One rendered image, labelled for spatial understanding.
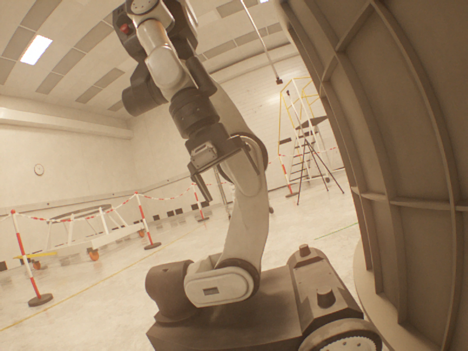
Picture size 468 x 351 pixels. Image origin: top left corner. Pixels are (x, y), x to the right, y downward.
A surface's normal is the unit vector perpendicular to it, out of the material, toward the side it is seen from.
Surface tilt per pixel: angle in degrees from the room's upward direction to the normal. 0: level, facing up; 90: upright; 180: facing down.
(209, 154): 119
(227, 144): 90
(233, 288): 90
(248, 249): 90
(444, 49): 90
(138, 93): 113
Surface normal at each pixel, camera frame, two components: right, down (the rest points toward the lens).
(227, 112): -0.15, 0.00
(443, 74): -0.95, 0.29
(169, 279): -0.31, -0.58
